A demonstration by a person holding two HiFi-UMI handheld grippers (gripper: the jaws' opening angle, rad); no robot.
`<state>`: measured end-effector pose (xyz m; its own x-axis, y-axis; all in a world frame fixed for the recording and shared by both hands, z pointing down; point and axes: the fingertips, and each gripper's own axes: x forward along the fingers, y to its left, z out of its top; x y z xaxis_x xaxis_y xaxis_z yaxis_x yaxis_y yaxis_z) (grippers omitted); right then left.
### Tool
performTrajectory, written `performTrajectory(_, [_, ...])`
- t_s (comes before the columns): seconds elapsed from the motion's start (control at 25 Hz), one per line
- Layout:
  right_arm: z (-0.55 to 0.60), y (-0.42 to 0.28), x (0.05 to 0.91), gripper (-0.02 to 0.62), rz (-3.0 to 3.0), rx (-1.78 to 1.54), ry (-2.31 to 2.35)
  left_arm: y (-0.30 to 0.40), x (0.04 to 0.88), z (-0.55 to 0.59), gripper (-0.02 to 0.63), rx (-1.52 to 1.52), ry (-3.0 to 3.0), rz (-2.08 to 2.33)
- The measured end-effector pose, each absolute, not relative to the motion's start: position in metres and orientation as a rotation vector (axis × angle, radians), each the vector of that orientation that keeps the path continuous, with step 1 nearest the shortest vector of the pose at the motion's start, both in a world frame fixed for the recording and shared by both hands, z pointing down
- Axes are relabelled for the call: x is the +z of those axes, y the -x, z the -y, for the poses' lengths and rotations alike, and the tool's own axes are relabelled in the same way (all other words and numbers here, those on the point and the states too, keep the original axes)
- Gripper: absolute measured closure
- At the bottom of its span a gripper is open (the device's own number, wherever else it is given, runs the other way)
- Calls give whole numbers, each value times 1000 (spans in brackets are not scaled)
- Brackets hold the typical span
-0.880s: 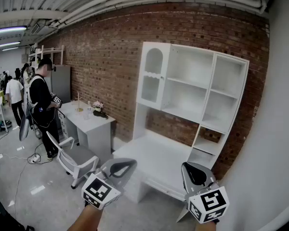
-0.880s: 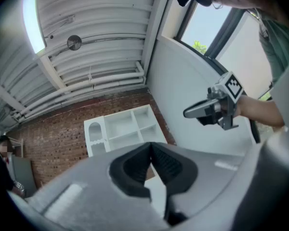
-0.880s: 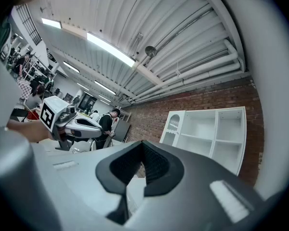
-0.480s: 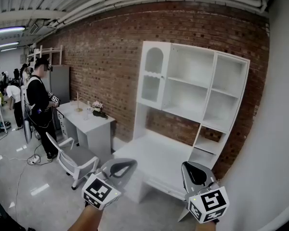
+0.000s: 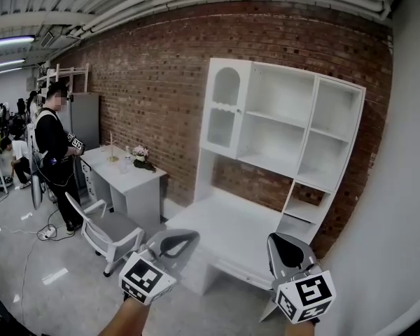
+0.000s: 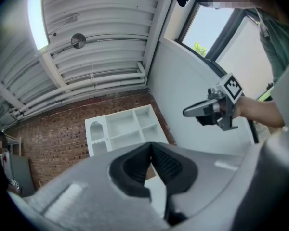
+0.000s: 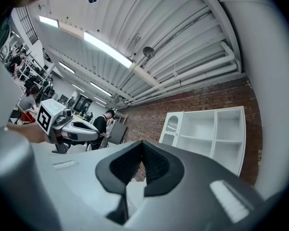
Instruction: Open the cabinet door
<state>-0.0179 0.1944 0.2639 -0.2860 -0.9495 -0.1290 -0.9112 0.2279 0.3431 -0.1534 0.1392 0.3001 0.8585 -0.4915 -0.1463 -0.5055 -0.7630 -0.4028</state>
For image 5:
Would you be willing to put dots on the clear glass cup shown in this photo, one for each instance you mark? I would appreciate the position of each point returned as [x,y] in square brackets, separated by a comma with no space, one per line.
[122,168]

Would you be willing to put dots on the person's left forearm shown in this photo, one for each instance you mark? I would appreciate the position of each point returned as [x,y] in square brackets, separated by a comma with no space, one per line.
[126,318]

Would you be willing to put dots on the long ceiling light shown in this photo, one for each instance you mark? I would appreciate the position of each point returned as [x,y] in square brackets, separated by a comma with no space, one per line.
[8,62]
[7,42]
[10,70]

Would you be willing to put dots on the grey oval board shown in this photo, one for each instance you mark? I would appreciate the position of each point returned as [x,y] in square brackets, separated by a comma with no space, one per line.
[37,187]

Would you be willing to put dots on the white frame rack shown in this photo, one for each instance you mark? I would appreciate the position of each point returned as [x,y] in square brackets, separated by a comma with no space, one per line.
[71,70]

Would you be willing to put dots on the white cabinet door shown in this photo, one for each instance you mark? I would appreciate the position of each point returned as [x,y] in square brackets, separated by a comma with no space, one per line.
[243,135]

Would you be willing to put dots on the small white desk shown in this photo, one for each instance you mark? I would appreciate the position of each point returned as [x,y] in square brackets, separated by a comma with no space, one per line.
[133,182]

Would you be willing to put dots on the white desk hutch shelving unit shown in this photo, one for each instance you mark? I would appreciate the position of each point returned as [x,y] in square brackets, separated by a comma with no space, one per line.
[231,222]

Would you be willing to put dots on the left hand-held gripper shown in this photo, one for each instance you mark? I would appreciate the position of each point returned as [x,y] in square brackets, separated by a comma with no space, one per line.
[141,278]

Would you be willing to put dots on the white grey office chair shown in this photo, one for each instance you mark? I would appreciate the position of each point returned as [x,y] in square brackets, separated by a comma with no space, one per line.
[117,227]

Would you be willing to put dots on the gold stand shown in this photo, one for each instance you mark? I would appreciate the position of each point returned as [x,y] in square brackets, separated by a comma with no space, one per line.
[111,152]

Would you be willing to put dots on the white power strip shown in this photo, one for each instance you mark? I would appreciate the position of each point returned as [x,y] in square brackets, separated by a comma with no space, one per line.
[48,232]

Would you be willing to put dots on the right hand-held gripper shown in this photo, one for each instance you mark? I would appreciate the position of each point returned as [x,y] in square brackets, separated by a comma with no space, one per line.
[306,297]

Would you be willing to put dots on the pink flowers in white pot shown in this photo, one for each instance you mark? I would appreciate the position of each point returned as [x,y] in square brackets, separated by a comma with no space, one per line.
[140,152]

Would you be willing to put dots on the clear plastic bottle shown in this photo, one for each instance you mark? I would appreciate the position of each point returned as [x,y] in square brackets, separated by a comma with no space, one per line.
[127,156]

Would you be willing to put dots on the person's right forearm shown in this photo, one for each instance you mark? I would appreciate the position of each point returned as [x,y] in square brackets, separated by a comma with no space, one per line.
[299,330]

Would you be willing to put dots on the black cloth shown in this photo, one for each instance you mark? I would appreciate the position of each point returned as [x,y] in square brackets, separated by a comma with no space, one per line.
[144,166]

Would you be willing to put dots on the ceiling air conditioner unit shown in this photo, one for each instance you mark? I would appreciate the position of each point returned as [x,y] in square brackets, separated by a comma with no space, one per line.
[59,38]

